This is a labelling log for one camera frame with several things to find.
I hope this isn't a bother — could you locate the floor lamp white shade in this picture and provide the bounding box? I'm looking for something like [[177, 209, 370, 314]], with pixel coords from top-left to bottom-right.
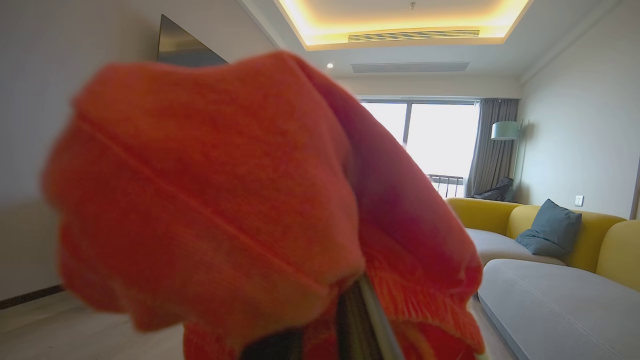
[[490, 119, 524, 203]]

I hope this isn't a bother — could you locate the blue grey throw pillow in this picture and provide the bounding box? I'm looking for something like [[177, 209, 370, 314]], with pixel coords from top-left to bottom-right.
[[514, 198, 584, 260]]

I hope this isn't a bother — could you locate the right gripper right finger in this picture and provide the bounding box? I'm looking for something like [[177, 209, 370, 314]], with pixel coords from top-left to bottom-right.
[[335, 275, 406, 360]]

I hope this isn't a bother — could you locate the yellow sofa backrest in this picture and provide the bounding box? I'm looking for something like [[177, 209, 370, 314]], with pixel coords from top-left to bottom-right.
[[506, 204, 628, 274], [446, 197, 522, 236], [595, 219, 640, 294]]

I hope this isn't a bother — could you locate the dark balcony railing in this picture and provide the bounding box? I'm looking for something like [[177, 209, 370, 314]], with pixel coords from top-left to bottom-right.
[[427, 173, 466, 199]]

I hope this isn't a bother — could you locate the ceiling air vent grille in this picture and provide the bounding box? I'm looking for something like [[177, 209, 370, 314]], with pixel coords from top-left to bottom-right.
[[347, 29, 481, 44]]

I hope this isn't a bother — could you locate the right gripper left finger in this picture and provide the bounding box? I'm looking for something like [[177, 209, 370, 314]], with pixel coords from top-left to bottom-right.
[[239, 327, 307, 360]]

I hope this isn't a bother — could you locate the red cloth garment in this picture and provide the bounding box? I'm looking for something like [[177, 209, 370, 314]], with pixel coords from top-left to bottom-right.
[[42, 50, 487, 360]]

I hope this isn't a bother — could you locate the large bright window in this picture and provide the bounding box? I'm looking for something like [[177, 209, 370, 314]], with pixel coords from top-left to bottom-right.
[[359, 99, 482, 199]]

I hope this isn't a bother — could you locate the grey sofa seat cushion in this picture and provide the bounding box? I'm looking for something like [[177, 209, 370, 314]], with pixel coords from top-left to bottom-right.
[[464, 227, 567, 267], [476, 258, 640, 360]]

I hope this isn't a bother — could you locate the wall mounted flat television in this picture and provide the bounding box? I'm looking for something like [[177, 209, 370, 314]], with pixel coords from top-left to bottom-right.
[[156, 13, 230, 69]]

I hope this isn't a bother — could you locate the grey curtain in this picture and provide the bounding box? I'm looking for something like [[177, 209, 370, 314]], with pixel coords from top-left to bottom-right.
[[465, 98, 520, 199]]

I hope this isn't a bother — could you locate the dark armchair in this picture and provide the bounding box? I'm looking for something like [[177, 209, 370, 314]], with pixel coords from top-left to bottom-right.
[[471, 176, 515, 203]]

